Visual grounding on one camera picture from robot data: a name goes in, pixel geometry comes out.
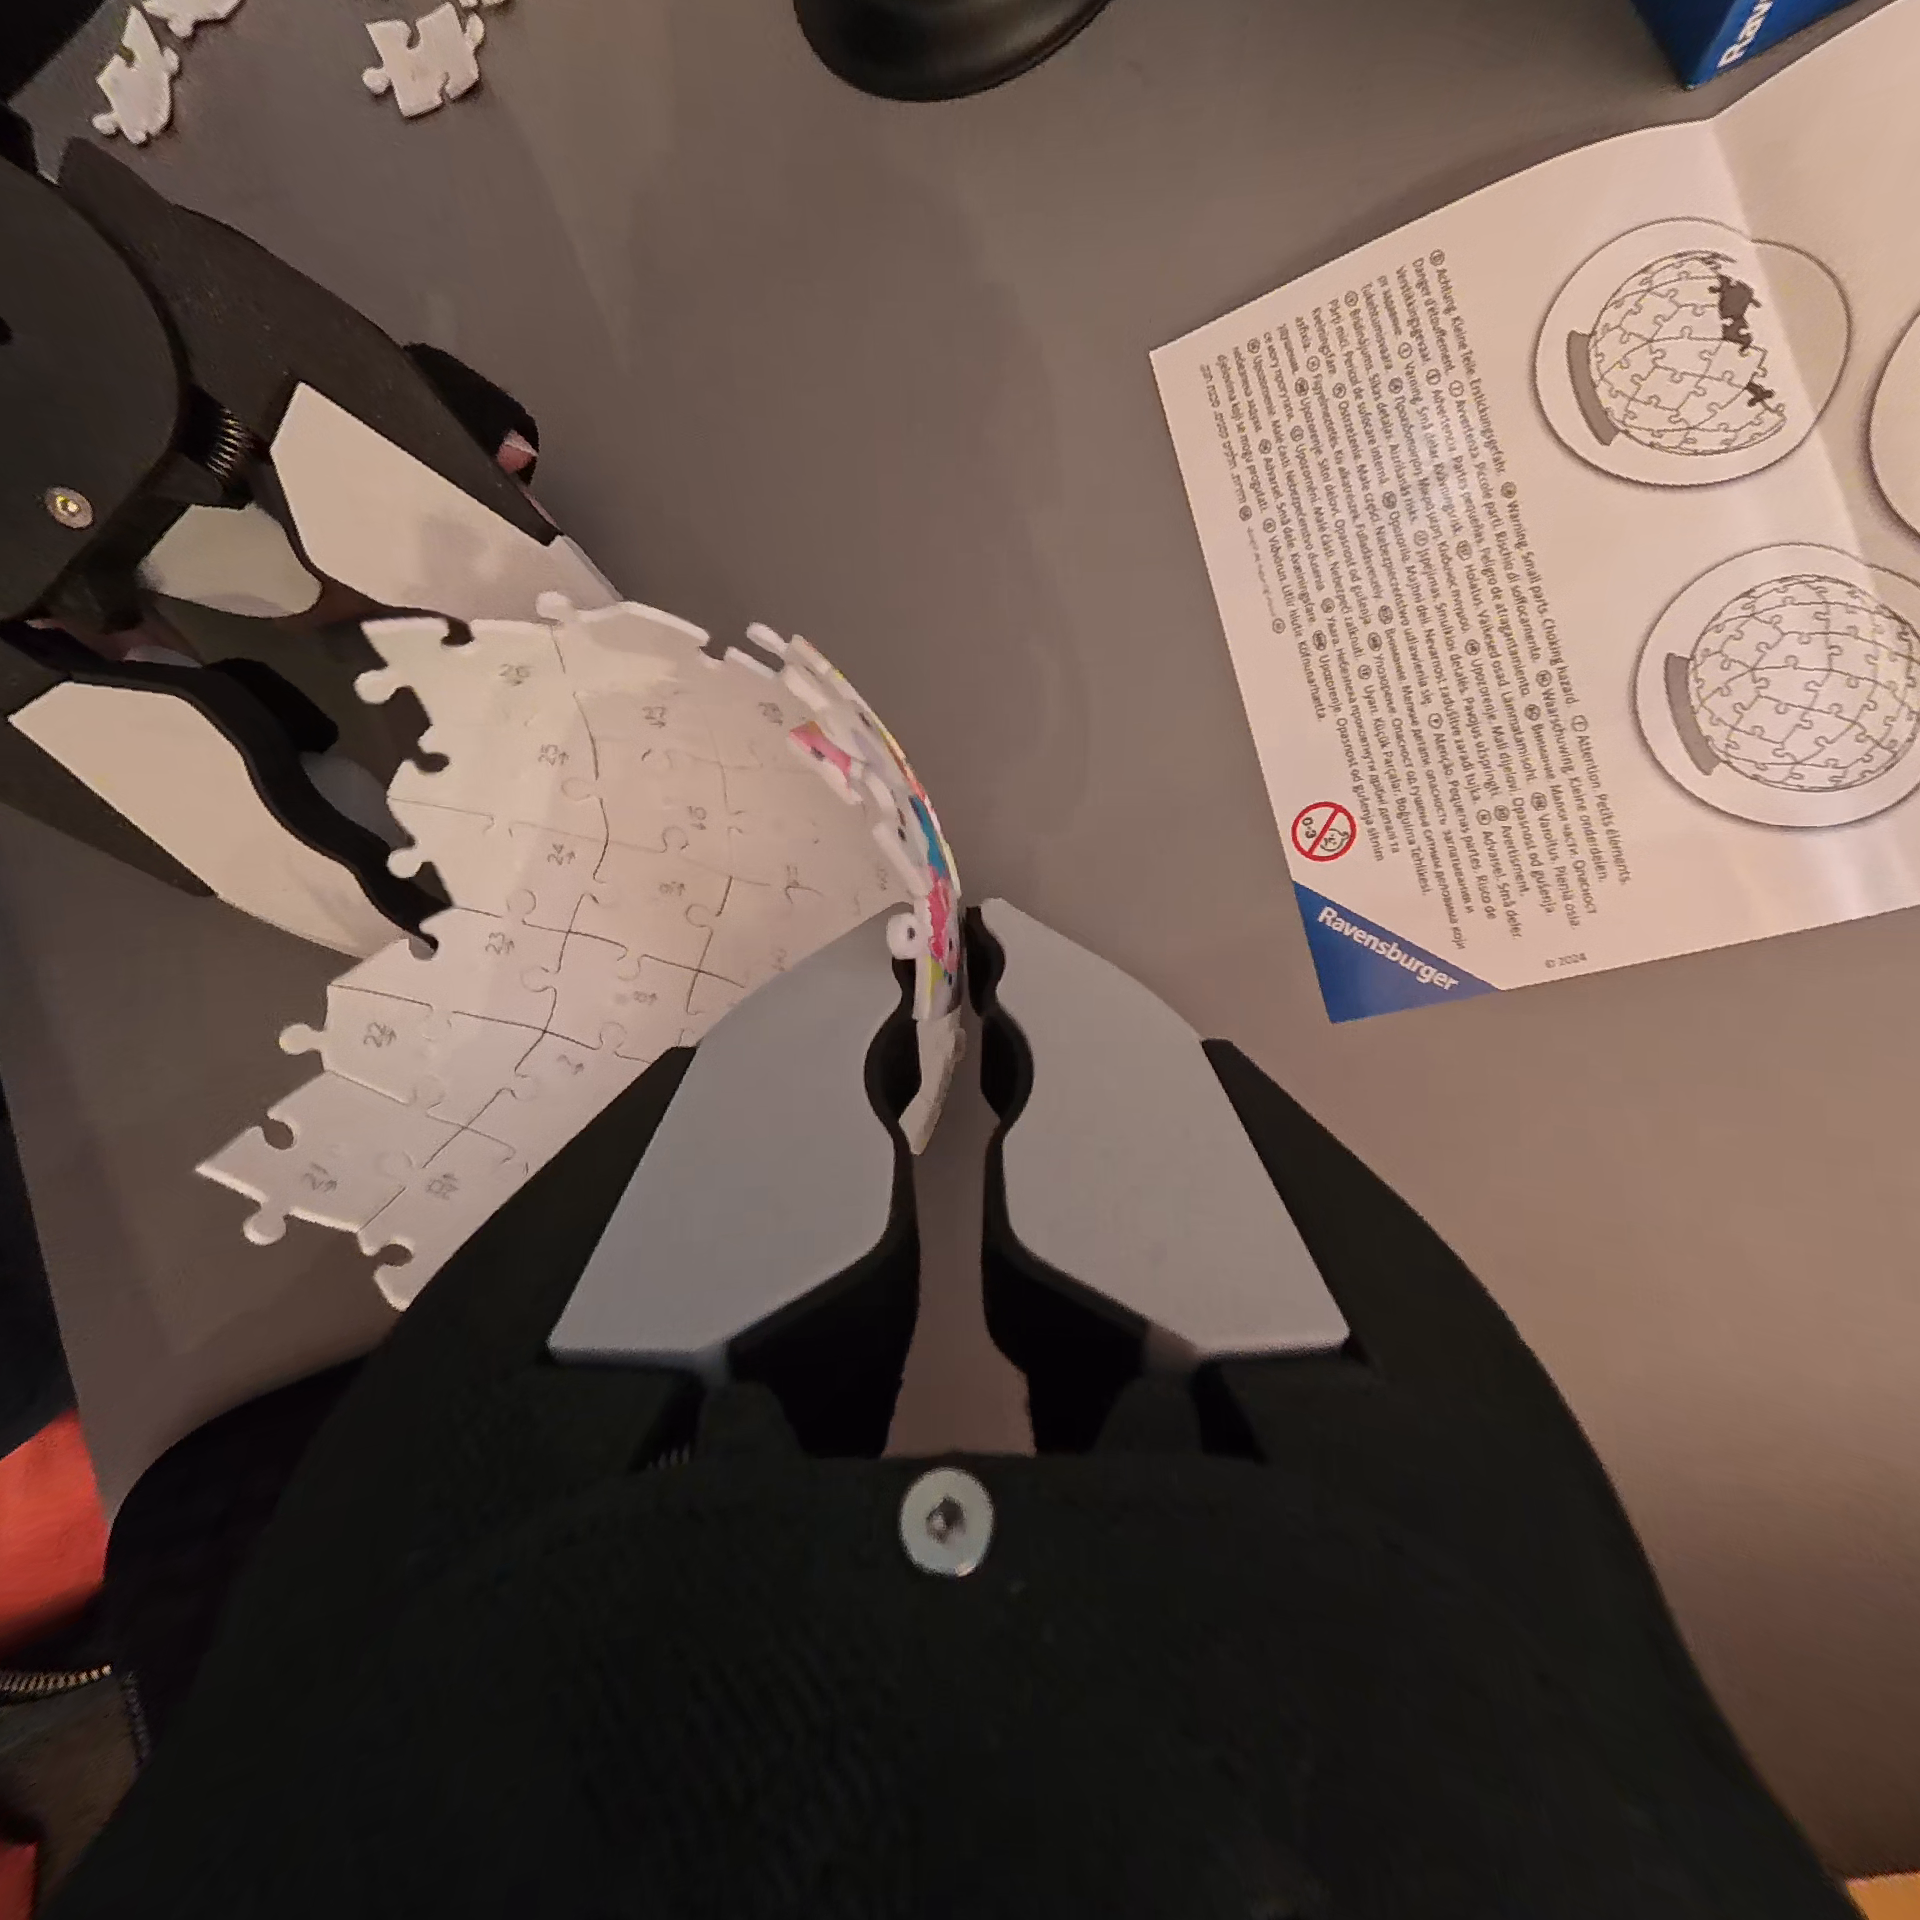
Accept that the white instruction leaflet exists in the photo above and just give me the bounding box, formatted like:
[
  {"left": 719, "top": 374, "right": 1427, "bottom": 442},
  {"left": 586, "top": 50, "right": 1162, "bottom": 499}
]
[{"left": 1147, "top": 0, "right": 1920, "bottom": 1026}]

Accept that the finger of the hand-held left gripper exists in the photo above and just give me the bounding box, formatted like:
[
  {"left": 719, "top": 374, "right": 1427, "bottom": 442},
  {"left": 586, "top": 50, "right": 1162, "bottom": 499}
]
[
  {"left": 4, "top": 655, "right": 456, "bottom": 964},
  {"left": 267, "top": 381, "right": 624, "bottom": 635}
]

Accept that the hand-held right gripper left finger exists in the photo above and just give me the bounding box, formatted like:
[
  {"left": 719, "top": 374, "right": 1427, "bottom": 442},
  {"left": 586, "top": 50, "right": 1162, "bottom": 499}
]
[{"left": 545, "top": 913, "right": 923, "bottom": 1454}]

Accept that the black jacket with orange lining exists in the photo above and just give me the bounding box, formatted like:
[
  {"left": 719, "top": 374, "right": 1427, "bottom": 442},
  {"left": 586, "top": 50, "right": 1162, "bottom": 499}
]
[{"left": 0, "top": 1411, "right": 153, "bottom": 1914}]

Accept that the half built puzzle ball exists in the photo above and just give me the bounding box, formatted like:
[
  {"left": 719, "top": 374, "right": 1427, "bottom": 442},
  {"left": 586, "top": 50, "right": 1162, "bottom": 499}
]
[{"left": 195, "top": 591, "right": 970, "bottom": 1310}]

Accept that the pile of white puzzle pieces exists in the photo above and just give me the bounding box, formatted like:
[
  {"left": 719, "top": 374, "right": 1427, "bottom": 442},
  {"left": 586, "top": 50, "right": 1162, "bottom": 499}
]
[{"left": 89, "top": 0, "right": 489, "bottom": 143}]

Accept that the black round ball stand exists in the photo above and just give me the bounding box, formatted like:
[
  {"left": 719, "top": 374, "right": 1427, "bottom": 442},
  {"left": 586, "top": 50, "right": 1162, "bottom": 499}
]
[{"left": 792, "top": 0, "right": 1114, "bottom": 106}]

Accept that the person's dark blue shirt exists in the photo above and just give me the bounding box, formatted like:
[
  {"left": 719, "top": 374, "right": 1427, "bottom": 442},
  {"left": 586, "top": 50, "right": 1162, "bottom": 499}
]
[{"left": 0, "top": 1049, "right": 77, "bottom": 1455}]

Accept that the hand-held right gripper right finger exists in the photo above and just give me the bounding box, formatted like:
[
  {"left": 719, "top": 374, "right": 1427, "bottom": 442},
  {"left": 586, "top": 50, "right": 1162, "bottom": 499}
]
[{"left": 968, "top": 900, "right": 1356, "bottom": 1454}]

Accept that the colourful puzzle box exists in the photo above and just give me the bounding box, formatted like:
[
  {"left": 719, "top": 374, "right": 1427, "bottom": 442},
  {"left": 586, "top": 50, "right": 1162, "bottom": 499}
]
[{"left": 1632, "top": 0, "right": 1864, "bottom": 91}]

